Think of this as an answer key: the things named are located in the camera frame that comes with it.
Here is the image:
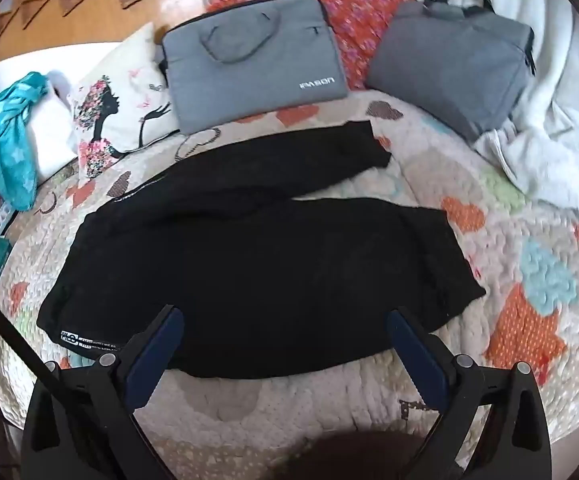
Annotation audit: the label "teal star patterned cloth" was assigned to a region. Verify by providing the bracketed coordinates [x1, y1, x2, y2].
[0, 72, 50, 212]

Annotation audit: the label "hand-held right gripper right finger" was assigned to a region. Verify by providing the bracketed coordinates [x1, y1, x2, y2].
[388, 309, 553, 480]

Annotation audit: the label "white pillow with lady print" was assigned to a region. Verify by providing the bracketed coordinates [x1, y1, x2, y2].
[66, 22, 182, 180]

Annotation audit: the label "grey bag with handles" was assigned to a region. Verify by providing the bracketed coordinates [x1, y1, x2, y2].
[364, 0, 537, 142]

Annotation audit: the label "white blanket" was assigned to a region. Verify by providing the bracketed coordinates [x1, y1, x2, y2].
[417, 0, 579, 161]

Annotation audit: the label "black pants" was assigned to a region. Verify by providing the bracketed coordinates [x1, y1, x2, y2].
[36, 120, 487, 380]

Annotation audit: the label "wooden staircase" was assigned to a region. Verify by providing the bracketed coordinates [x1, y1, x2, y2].
[0, 0, 250, 73]

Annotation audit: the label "heart patterned quilt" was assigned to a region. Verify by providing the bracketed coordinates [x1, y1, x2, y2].
[0, 87, 579, 480]

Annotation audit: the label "white towel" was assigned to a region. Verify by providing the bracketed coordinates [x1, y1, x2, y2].
[474, 125, 579, 222]

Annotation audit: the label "red floral blanket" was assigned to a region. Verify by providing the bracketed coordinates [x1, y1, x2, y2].
[206, 0, 425, 92]

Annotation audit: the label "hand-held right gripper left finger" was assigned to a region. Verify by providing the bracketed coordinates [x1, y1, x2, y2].
[22, 305, 185, 480]

